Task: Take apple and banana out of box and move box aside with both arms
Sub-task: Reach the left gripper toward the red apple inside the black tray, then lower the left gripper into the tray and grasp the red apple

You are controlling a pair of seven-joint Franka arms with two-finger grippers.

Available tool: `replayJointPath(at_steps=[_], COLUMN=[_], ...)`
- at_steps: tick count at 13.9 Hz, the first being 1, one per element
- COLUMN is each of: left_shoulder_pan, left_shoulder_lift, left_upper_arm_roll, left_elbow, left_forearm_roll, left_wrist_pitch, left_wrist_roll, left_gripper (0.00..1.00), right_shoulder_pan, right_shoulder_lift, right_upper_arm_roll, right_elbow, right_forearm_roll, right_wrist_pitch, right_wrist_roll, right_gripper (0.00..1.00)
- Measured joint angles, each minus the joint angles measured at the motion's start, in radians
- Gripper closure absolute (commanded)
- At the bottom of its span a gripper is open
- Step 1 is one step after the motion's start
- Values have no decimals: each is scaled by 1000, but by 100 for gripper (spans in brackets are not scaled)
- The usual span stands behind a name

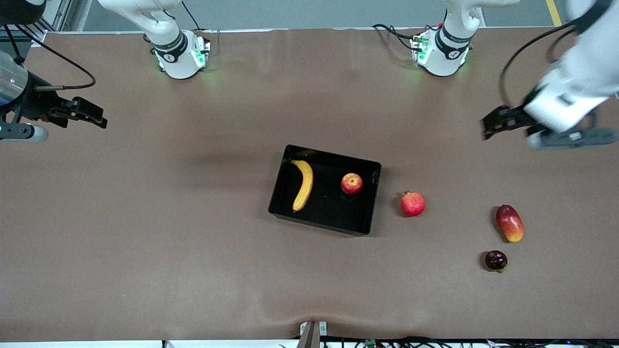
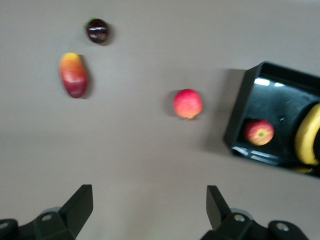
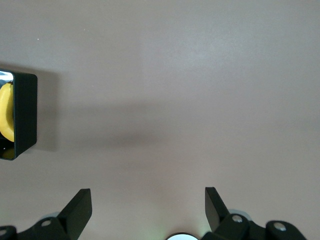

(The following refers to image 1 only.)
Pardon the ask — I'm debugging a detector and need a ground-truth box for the black left base cable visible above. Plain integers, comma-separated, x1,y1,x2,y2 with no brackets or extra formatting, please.
372,23,416,54

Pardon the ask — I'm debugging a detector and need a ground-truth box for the red yellow apple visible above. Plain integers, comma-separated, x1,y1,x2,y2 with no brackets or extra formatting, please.
341,173,363,195

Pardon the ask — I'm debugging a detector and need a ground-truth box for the black right base cable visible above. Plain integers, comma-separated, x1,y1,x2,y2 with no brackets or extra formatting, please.
181,0,221,34

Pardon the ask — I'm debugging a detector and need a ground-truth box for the red pomegranate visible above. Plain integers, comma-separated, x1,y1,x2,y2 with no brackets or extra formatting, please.
400,190,427,218

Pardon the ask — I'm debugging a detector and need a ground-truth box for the black base cable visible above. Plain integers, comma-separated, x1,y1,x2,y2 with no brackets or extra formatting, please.
372,23,416,54
181,0,221,34

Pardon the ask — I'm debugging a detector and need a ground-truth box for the brown table mat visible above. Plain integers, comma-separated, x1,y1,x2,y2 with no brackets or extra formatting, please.
0,27,619,342

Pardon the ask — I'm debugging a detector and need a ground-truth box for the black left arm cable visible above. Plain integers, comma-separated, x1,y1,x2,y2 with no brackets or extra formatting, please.
498,19,581,109

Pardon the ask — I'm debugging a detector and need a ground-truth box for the red yellow mango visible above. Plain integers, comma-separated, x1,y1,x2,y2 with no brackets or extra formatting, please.
496,204,525,243

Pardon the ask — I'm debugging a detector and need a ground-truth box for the dark purple mangosteen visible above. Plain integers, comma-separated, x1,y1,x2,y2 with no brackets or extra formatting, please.
485,250,508,274

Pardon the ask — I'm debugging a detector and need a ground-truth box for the yellow banana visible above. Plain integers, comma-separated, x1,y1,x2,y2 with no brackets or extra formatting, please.
290,159,314,212

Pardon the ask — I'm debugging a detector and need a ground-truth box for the grey metal table bracket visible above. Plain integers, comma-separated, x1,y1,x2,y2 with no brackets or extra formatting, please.
296,320,328,348

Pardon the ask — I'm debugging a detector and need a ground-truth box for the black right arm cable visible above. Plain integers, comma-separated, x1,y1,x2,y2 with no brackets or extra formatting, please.
2,24,96,92

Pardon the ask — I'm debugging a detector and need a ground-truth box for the black plastic box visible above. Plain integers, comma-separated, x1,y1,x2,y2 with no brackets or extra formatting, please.
268,144,382,237

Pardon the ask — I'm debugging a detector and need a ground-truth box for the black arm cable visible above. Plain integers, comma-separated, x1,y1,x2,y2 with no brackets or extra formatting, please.
2,24,96,92
498,19,581,109

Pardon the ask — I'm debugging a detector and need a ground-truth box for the aluminium frame post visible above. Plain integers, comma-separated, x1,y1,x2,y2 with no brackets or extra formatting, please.
29,0,74,46

